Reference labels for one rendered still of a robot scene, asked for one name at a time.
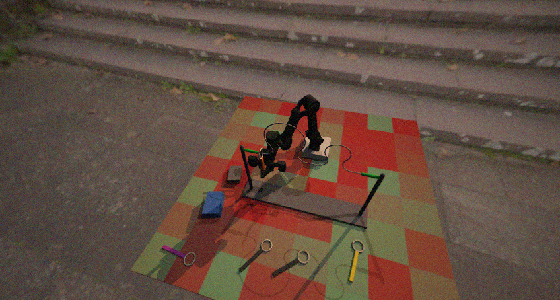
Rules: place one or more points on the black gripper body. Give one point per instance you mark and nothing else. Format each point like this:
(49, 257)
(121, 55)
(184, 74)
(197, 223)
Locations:
(253, 162)

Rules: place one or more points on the yellow handle with tan loop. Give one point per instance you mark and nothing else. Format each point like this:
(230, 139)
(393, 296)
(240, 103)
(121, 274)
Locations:
(354, 264)

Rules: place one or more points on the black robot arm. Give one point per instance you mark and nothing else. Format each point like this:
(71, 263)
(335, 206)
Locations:
(284, 140)

